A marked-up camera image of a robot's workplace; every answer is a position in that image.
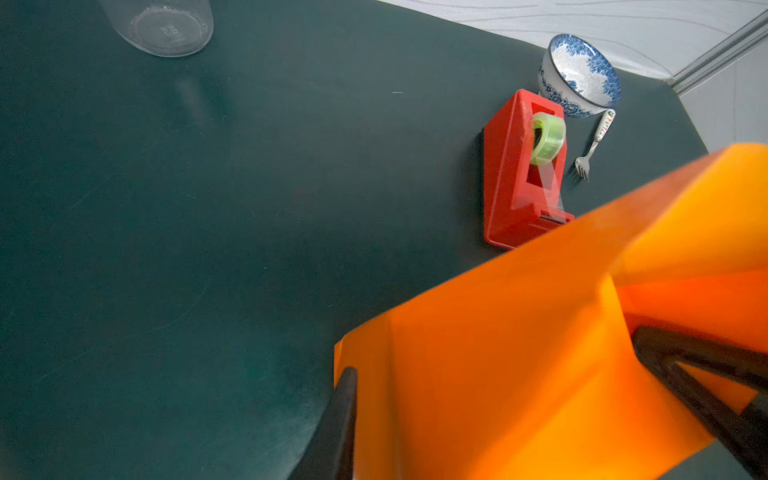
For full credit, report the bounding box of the green lid glass jar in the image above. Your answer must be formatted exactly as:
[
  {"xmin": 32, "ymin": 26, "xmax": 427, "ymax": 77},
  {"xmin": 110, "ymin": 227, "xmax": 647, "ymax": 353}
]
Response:
[{"xmin": 99, "ymin": 0, "xmax": 214, "ymax": 58}]

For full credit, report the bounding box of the silver fork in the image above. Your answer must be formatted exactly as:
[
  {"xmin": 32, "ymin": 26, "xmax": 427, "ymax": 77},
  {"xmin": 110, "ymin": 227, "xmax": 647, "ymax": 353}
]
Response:
[{"xmin": 574, "ymin": 109, "xmax": 616, "ymax": 181}]

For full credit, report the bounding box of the orange wrapping paper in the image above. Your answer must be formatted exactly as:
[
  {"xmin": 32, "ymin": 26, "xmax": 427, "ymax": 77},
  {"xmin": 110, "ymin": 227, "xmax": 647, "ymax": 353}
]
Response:
[{"xmin": 334, "ymin": 144, "xmax": 767, "ymax": 479}]

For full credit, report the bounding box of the red tape dispenser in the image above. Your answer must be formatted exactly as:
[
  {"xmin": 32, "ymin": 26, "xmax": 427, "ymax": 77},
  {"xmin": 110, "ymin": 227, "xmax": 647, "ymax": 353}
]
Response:
[{"xmin": 483, "ymin": 89, "xmax": 574, "ymax": 249}]

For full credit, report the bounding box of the blue white ceramic bowl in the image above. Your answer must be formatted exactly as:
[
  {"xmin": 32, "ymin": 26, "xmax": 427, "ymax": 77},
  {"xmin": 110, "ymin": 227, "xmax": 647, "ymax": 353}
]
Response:
[{"xmin": 536, "ymin": 34, "xmax": 622, "ymax": 118}]

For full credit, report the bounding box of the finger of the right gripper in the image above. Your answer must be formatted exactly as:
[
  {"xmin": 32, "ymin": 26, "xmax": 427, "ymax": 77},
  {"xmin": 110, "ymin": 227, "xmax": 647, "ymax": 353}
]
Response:
[{"xmin": 632, "ymin": 326, "xmax": 767, "ymax": 479}]

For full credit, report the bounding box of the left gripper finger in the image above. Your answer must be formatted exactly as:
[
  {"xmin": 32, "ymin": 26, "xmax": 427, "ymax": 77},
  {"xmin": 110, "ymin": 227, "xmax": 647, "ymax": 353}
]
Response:
[{"xmin": 289, "ymin": 367, "xmax": 358, "ymax": 480}]

